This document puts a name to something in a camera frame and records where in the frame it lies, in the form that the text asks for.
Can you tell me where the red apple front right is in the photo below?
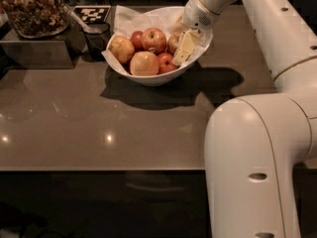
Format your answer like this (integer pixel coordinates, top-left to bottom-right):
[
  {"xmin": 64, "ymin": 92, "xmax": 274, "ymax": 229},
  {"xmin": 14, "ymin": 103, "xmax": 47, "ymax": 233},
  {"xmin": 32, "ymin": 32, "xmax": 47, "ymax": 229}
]
[{"xmin": 158, "ymin": 53, "xmax": 178, "ymax": 74}]

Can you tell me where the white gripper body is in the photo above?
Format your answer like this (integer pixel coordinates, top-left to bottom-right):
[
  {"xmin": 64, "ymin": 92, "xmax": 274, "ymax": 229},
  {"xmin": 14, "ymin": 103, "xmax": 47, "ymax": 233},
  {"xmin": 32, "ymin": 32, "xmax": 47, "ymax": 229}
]
[{"xmin": 183, "ymin": 0, "xmax": 219, "ymax": 32}]

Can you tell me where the white spoon handle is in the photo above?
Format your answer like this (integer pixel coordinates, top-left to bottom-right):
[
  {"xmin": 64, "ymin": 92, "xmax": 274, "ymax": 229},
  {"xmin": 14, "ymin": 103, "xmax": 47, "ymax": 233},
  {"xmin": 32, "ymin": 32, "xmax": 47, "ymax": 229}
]
[{"xmin": 63, "ymin": 5, "xmax": 90, "ymax": 33}]

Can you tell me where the yellow-red apple far left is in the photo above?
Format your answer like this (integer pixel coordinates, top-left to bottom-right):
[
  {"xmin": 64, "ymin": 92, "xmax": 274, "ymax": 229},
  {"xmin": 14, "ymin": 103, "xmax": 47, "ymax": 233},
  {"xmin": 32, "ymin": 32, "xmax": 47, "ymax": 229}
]
[{"xmin": 108, "ymin": 36, "xmax": 135, "ymax": 63}]

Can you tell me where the small red apple back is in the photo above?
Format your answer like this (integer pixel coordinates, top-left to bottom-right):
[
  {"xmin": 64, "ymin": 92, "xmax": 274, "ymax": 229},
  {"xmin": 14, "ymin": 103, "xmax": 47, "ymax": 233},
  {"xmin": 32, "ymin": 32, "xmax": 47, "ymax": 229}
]
[{"xmin": 130, "ymin": 31, "xmax": 143, "ymax": 52}]

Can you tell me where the large yellow apple front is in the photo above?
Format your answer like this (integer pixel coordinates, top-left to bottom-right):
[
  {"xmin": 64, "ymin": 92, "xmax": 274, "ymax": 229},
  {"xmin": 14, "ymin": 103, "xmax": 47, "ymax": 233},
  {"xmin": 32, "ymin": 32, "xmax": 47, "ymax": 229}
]
[{"xmin": 130, "ymin": 52, "xmax": 159, "ymax": 76}]

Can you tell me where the black mesh cup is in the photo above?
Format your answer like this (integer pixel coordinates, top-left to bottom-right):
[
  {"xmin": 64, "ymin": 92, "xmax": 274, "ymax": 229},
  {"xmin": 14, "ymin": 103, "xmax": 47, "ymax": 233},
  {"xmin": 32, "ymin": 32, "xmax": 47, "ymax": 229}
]
[{"xmin": 83, "ymin": 23, "xmax": 111, "ymax": 61}]

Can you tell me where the metal riser box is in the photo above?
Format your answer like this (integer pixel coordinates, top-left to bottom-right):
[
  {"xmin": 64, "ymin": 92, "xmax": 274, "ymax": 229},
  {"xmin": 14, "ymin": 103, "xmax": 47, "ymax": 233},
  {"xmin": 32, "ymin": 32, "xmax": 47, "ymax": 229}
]
[{"xmin": 0, "ymin": 24, "xmax": 86, "ymax": 69}]

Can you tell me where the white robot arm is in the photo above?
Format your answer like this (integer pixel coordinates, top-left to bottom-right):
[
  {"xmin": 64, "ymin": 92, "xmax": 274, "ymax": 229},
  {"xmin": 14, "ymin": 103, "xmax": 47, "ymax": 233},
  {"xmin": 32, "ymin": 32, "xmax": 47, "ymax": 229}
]
[{"xmin": 182, "ymin": 0, "xmax": 317, "ymax": 238}]

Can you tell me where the white paper liner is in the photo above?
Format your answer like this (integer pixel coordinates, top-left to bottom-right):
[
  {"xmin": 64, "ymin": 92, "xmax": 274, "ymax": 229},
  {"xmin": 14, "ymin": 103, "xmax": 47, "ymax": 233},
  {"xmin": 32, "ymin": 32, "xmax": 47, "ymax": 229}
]
[{"xmin": 101, "ymin": 5, "xmax": 212, "ymax": 76}]

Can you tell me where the white ceramic bowl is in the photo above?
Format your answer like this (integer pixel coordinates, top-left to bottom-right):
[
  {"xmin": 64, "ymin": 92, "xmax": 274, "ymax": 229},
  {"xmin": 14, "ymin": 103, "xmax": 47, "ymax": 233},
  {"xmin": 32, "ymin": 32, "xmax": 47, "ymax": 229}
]
[{"xmin": 106, "ymin": 6, "xmax": 215, "ymax": 87}]

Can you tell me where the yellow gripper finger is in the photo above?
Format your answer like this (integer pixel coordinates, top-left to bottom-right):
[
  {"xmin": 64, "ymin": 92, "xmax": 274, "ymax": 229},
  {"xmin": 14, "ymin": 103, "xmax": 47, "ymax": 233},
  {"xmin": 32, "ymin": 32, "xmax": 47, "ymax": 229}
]
[
  {"xmin": 172, "ymin": 30, "xmax": 200, "ymax": 66},
  {"xmin": 171, "ymin": 15, "xmax": 185, "ymax": 33}
]

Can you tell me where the checkered marker card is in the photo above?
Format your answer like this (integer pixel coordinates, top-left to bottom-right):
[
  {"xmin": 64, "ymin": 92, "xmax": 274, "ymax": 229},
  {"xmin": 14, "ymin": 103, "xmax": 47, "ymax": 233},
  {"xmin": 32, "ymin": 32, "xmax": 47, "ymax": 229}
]
[{"xmin": 73, "ymin": 5, "xmax": 111, "ymax": 24}]

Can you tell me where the red-yellow apple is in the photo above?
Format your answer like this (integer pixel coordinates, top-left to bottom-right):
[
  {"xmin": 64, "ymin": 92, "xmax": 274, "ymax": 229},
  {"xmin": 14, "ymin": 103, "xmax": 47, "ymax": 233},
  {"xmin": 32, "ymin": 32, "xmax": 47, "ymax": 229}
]
[
  {"xmin": 167, "ymin": 31, "xmax": 181, "ymax": 55},
  {"xmin": 142, "ymin": 28, "xmax": 166, "ymax": 55}
]

